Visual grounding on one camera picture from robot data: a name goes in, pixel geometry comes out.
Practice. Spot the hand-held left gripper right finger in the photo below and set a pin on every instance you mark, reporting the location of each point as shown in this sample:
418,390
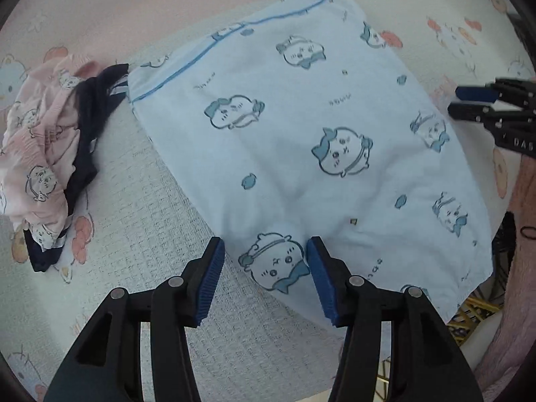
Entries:
322,284

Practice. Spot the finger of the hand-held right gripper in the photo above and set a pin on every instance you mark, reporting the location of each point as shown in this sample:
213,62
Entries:
473,93
469,112

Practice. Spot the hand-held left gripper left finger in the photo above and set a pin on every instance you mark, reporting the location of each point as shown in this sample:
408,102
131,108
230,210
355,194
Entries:
209,284

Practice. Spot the light blue printed pajama garment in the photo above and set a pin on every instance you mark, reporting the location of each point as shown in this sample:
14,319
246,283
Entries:
293,134

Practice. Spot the pink cream printed blanket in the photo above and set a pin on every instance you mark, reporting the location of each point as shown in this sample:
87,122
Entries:
146,217

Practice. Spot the pink fluffy clothing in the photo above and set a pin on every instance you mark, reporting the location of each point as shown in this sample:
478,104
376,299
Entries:
521,268

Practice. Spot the dark navy garment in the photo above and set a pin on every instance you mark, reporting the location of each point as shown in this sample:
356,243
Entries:
90,104

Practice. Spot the pink printed garment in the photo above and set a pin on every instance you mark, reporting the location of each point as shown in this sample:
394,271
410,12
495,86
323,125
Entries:
37,146

